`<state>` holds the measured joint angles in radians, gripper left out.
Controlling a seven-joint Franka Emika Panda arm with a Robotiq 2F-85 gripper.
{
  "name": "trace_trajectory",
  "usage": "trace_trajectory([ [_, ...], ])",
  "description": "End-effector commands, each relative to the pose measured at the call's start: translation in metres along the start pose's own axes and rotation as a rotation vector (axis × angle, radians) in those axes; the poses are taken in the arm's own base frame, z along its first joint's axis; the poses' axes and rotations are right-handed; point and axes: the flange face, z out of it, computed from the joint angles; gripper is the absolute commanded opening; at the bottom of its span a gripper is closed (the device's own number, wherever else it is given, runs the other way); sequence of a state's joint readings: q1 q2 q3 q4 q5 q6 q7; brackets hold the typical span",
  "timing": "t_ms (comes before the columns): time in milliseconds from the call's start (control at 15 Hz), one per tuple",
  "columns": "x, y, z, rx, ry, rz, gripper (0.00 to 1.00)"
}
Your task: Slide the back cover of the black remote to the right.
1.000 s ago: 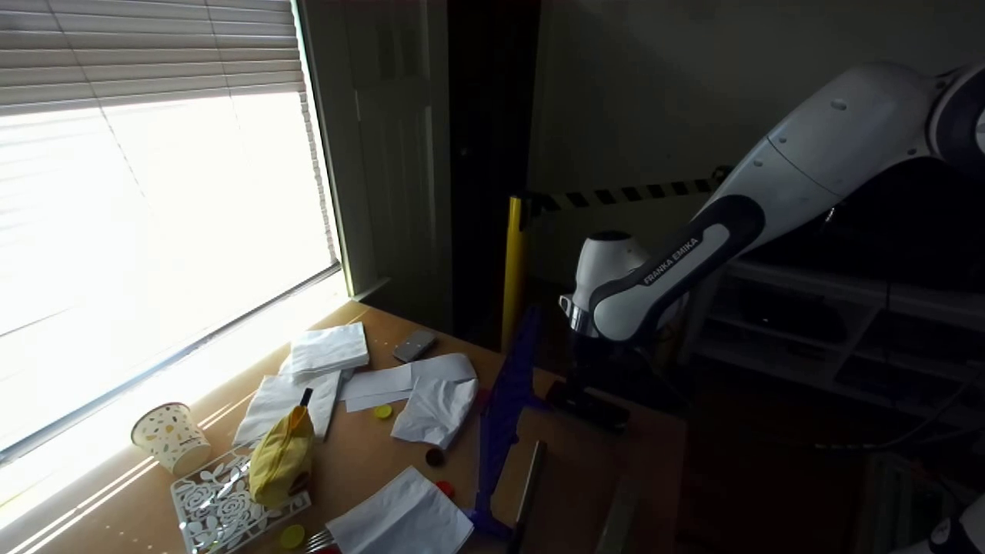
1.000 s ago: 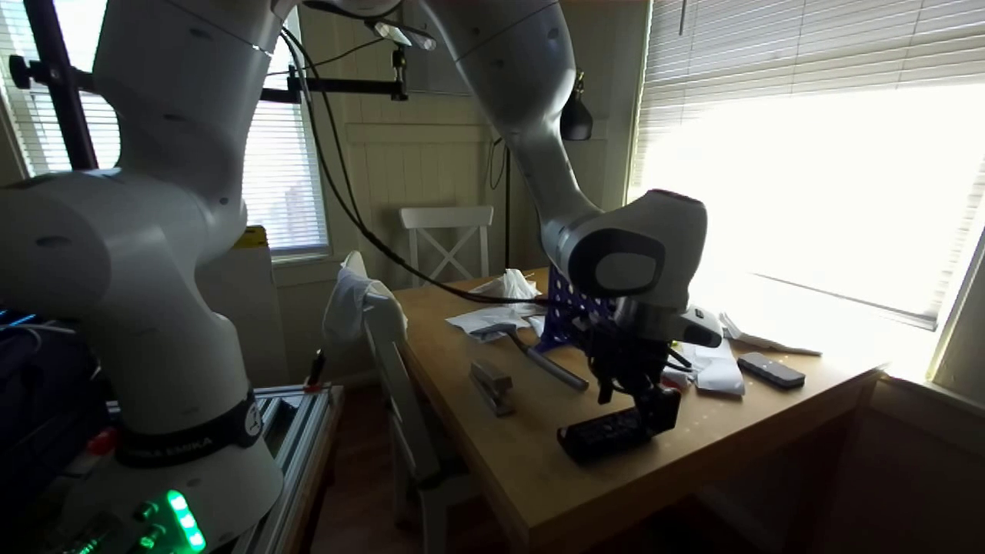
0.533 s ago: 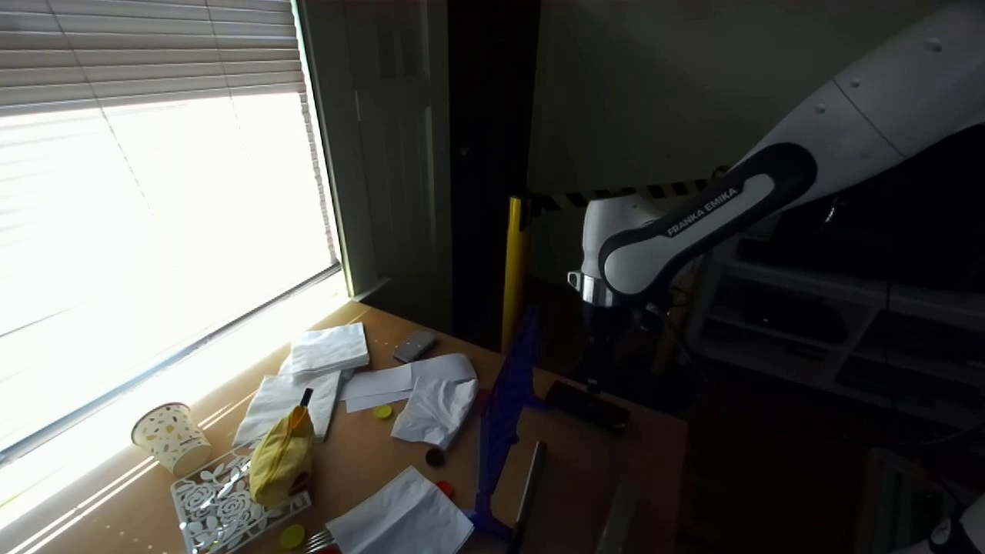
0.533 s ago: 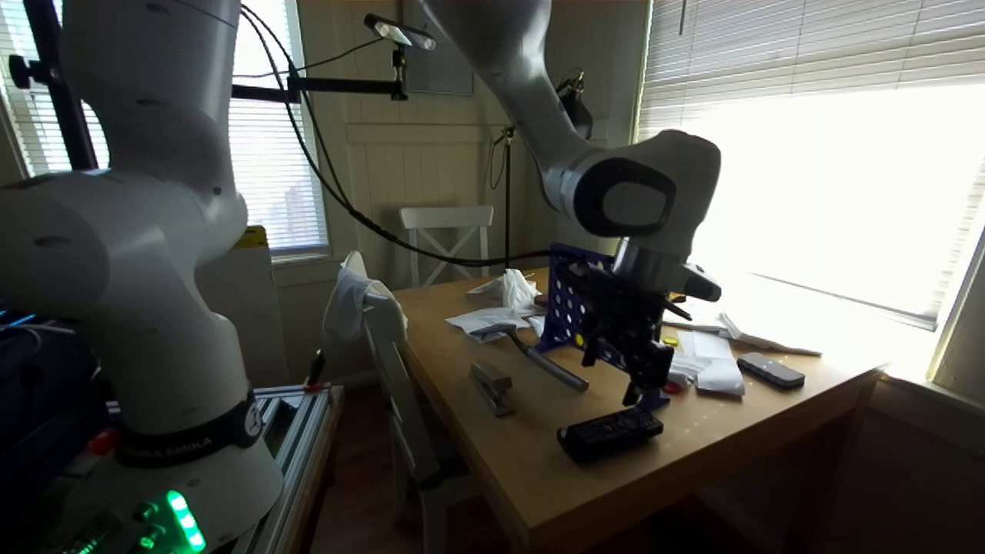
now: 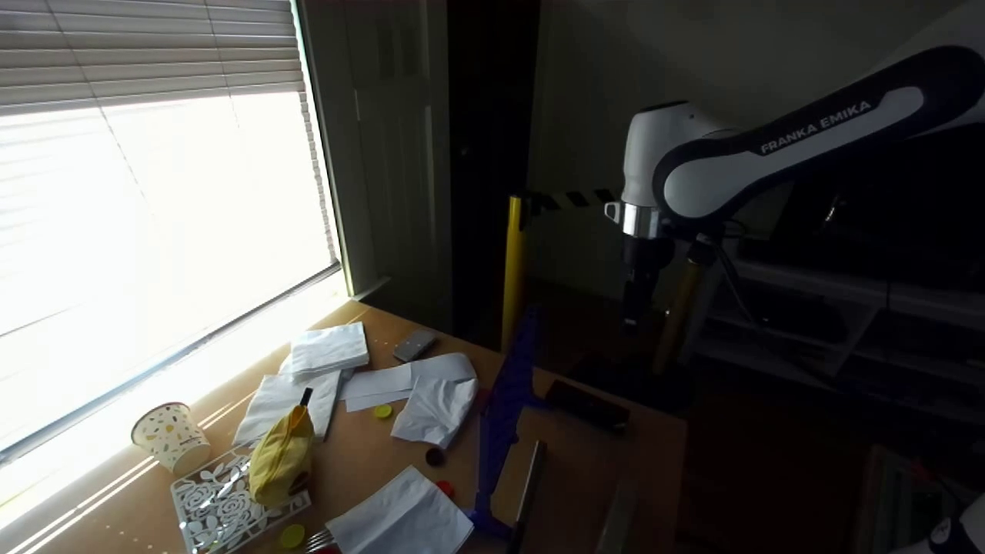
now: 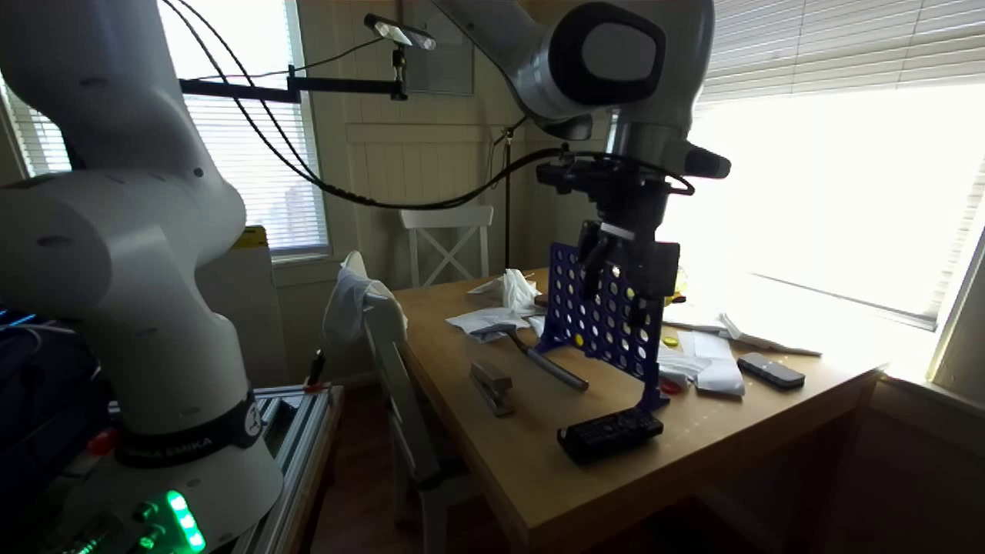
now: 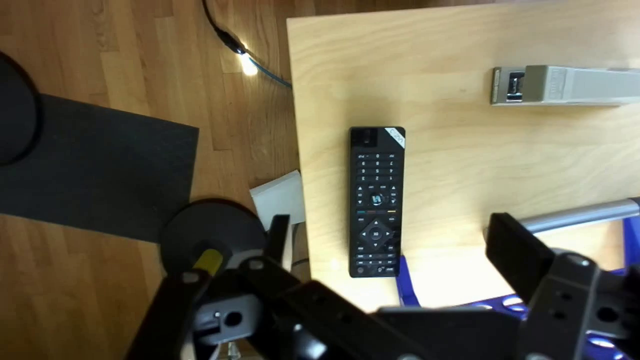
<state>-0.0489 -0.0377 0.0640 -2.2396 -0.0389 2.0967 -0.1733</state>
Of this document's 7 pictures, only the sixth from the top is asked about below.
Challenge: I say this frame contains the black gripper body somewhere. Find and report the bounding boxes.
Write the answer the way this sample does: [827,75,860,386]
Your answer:
[534,152,701,251]

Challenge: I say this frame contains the black remote with number keypad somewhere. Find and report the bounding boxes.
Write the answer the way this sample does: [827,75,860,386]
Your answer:
[553,404,669,467]

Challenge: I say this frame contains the small dark remote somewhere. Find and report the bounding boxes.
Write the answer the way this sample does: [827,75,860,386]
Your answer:
[735,351,810,393]

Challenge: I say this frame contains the blue connect four grid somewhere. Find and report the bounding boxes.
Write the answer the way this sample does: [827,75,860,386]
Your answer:
[531,240,673,420]

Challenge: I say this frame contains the crumpled white tissue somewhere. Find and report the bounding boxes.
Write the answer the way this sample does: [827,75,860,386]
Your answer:
[465,266,541,318]

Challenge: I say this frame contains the black flat rod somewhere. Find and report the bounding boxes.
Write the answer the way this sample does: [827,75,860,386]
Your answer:
[506,326,593,396]

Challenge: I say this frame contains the white paper napkin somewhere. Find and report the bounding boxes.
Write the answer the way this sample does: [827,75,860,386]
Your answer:
[443,306,549,342]

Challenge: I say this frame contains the white wooden chair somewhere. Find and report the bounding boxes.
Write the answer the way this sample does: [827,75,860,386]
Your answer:
[396,203,499,293]

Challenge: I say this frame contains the grey stapler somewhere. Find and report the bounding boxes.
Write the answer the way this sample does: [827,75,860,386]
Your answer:
[468,358,520,421]

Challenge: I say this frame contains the white plastic bag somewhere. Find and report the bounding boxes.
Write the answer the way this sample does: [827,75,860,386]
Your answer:
[319,250,412,348]

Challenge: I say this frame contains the grey dining chair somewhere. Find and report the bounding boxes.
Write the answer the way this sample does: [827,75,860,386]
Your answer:
[360,306,476,554]

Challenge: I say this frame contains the white window blinds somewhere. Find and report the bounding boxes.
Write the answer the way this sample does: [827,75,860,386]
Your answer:
[696,0,985,322]

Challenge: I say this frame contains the small window with blinds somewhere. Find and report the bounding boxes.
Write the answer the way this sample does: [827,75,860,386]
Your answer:
[0,0,332,256]

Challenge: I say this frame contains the white box with yellow label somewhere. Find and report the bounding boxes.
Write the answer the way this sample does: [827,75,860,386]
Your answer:
[197,223,292,391]

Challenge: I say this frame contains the green lit control unit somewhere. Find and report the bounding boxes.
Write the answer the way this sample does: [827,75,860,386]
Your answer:
[71,487,212,554]

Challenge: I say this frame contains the black cable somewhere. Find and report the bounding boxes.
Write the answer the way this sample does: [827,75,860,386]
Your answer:
[158,0,701,214]

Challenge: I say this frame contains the boom mounted camera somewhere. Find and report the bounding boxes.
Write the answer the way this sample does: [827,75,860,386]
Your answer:
[360,9,439,54]

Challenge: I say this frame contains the aluminium robot cart frame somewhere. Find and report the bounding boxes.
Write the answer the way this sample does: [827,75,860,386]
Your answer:
[245,381,345,554]

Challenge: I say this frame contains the black camera boom bar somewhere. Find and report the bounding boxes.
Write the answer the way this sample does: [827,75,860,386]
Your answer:
[174,63,414,109]

